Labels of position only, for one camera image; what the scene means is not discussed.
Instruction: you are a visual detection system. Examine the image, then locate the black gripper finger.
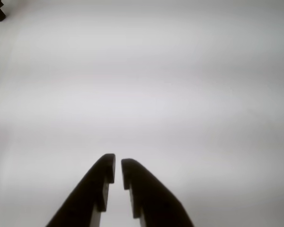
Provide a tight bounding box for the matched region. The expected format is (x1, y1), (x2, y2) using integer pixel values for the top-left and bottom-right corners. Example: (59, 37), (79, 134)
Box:
(121, 157), (195, 227)
(45, 153), (116, 227)

